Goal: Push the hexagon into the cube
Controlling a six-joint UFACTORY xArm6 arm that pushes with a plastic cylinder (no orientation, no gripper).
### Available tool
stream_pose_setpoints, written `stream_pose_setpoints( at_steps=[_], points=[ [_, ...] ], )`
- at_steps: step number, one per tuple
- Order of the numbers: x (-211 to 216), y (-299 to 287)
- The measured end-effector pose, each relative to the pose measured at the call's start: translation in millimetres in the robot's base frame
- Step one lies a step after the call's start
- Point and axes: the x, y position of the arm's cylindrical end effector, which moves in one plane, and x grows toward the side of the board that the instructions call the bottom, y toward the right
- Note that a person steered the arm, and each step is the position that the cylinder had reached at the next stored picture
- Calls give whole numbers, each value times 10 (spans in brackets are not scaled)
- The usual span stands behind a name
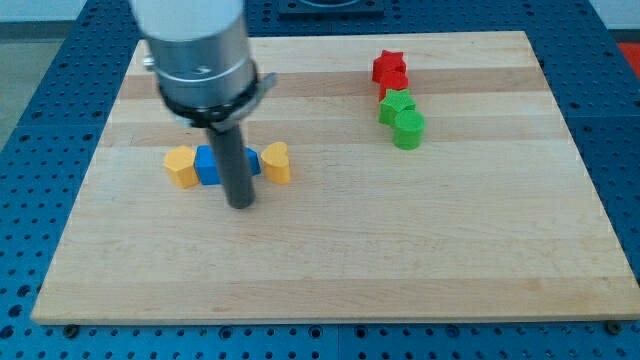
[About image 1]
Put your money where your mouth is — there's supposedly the red star block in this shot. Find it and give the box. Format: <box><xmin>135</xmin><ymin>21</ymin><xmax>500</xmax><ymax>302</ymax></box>
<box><xmin>372</xmin><ymin>49</ymin><xmax>406</xmax><ymax>83</ymax></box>

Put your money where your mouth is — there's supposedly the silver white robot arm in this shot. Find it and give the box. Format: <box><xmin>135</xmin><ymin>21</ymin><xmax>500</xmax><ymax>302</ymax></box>
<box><xmin>130</xmin><ymin>0</ymin><xmax>277</xmax><ymax>132</ymax></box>

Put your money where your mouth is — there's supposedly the wooden board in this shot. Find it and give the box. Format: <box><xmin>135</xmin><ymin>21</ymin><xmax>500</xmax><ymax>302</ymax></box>
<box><xmin>31</xmin><ymin>31</ymin><xmax>639</xmax><ymax>325</ymax></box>

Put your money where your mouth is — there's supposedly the yellow hexagon block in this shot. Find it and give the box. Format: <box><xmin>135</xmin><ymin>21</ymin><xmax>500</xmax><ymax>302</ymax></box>
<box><xmin>164</xmin><ymin>146</ymin><xmax>199</xmax><ymax>188</ymax></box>

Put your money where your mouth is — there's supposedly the blue cube block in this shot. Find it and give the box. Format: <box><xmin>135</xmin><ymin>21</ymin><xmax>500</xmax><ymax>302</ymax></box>
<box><xmin>194</xmin><ymin>145</ymin><xmax>221</xmax><ymax>185</ymax></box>

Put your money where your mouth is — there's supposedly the green cylinder block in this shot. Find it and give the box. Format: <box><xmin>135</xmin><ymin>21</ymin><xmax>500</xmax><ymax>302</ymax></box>
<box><xmin>392</xmin><ymin>110</ymin><xmax>425</xmax><ymax>150</ymax></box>

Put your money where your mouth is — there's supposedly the blue block behind rod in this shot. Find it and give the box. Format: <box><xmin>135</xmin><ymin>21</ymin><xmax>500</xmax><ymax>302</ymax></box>
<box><xmin>245</xmin><ymin>147</ymin><xmax>261</xmax><ymax>176</ymax></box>

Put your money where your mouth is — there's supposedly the green star block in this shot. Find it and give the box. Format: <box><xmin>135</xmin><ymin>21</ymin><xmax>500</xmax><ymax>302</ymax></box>
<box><xmin>378</xmin><ymin>89</ymin><xmax>416</xmax><ymax>126</ymax></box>

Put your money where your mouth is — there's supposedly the yellow heart block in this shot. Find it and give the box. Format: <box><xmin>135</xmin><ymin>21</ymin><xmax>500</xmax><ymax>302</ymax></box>
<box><xmin>260</xmin><ymin>142</ymin><xmax>291</xmax><ymax>185</ymax></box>

